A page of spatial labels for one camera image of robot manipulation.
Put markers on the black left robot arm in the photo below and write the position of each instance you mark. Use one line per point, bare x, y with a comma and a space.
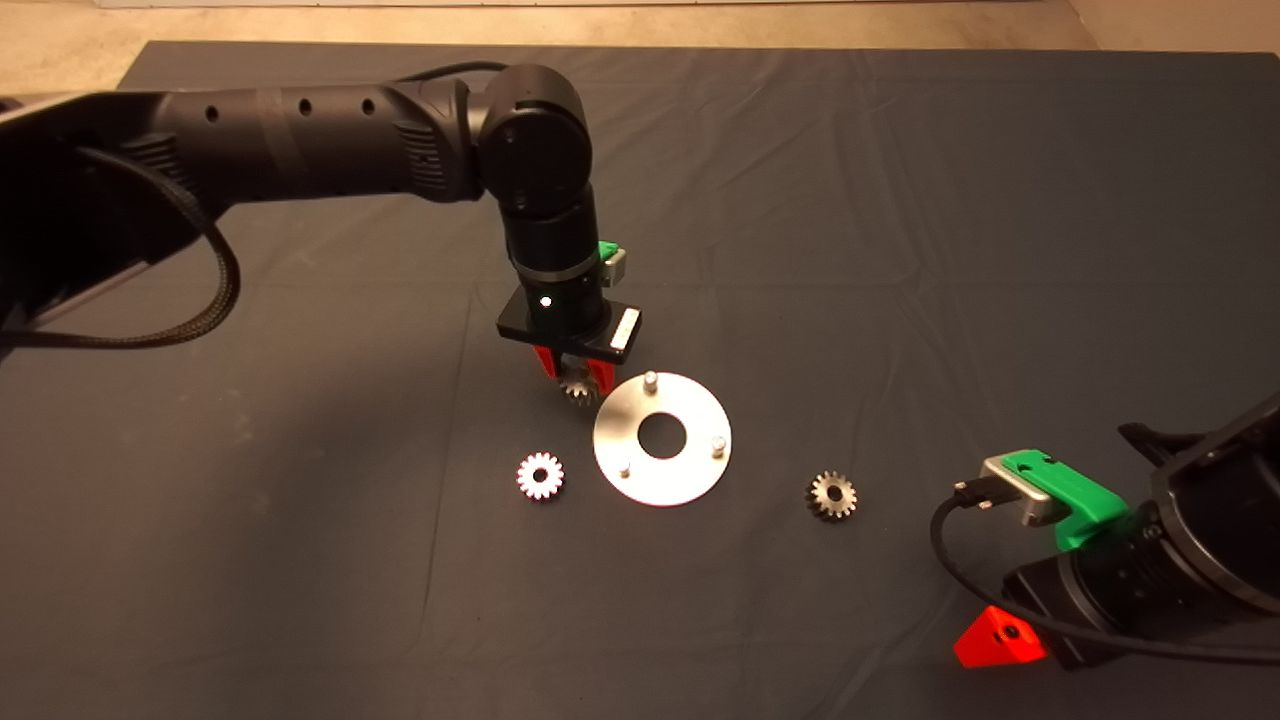
300, 140

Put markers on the green right camera mount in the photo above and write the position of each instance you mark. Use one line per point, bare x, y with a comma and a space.
1085, 500

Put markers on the dark grey table cloth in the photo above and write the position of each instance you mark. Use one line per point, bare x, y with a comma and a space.
900, 200

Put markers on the green left camera mount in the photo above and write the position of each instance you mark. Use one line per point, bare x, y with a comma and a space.
606, 250

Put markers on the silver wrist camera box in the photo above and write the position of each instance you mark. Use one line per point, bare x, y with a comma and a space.
1020, 495
617, 268

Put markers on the steel planetary gear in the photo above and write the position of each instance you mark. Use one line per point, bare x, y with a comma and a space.
578, 388
822, 506
530, 487

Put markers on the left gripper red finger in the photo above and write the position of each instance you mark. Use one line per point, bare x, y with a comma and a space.
603, 375
546, 362

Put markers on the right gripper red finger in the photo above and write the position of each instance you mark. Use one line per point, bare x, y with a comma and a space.
995, 645

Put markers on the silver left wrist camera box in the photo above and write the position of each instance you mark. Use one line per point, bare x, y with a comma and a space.
617, 268

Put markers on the round metal carrier plate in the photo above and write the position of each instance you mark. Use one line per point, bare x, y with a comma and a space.
690, 470

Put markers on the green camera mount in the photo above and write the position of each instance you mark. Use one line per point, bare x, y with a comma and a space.
606, 250
1085, 500

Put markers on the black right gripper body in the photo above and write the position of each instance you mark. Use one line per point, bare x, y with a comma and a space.
1080, 590

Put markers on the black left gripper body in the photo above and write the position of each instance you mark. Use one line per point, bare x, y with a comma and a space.
570, 315

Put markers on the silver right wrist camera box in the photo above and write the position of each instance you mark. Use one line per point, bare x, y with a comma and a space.
1020, 495

